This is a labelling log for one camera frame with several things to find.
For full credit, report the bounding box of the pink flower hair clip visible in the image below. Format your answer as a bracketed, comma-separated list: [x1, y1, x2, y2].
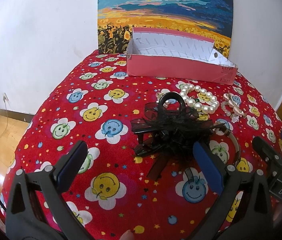
[221, 93, 246, 117]

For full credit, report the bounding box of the white pearl bracelet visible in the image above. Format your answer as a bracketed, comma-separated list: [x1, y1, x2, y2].
[179, 83, 220, 114]

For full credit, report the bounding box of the black feather bow hair claw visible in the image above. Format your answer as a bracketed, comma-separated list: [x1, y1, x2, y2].
[130, 92, 215, 180]

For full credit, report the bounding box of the red smiley flower cloth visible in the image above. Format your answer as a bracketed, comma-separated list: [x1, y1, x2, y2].
[1, 52, 282, 239]

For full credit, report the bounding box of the pink cardboard box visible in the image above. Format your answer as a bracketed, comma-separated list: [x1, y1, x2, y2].
[126, 28, 238, 85]

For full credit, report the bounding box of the sunflower field sunset painting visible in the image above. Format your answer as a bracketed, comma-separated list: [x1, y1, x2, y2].
[97, 0, 233, 57]

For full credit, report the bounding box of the clear bead bracelet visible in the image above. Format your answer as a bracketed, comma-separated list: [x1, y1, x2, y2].
[221, 101, 240, 124]

